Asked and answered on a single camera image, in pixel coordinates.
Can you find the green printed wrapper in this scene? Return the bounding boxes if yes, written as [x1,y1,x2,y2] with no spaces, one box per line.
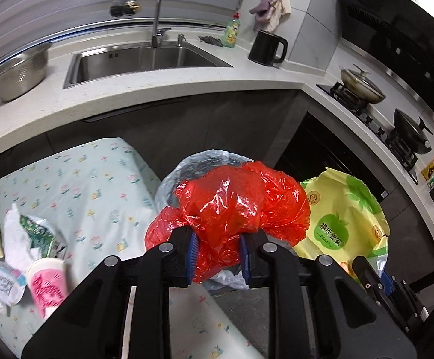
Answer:
[19,215,67,260]

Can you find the floral tablecloth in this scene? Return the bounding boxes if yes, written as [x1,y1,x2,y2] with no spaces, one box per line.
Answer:
[0,138,259,358]

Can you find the black range hood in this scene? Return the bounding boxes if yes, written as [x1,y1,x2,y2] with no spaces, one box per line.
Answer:
[340,0,434,113]

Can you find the steel sink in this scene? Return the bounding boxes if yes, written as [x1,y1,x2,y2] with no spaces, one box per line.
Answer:
[63,41,231,89]

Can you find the yellow green apple bag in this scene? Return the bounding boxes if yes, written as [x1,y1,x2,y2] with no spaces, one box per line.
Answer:
[293,168,391,278]

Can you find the red plastic bag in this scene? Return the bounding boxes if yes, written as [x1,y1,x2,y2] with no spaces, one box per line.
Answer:
[145,161,310,284]

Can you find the black kettle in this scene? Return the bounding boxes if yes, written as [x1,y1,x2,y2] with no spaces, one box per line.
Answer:
[248,30,288,66]

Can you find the gas stove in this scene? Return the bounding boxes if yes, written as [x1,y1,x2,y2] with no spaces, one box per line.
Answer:
[317,83,418,185]

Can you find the trash bin with clear liner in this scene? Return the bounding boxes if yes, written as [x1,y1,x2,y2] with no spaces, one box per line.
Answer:
[145,150,391,284]

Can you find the pink paper cup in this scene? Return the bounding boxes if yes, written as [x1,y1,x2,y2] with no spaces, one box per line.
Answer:
[26,258,68,319]

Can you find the dark scrubber by sink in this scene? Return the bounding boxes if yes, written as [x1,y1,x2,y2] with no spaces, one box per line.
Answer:
[198,36,223,47]

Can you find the lidded pan on stove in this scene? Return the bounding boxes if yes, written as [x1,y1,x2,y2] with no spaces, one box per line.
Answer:
[340,65,386,104]

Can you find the black wok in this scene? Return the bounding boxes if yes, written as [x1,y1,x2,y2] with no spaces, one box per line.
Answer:
[394,109,433,154]

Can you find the hanging purple and cream cloths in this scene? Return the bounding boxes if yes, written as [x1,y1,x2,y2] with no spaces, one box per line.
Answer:
[249,0,292,33]

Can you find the white crumpled tissue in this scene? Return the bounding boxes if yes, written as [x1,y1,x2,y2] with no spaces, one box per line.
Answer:
[3,203,41,275]

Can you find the chrome faucet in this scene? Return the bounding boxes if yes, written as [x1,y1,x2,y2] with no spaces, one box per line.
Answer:
[110,0,172,49]

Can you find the green dish soap bottle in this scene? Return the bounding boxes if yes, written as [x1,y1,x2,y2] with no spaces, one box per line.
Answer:
[223,11,241,48]

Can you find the steel colander bowl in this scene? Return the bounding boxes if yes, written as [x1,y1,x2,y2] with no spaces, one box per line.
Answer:
[0,42,52,102]

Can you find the white floral packet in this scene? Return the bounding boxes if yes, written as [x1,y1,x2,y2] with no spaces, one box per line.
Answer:
[0,261,26,306]

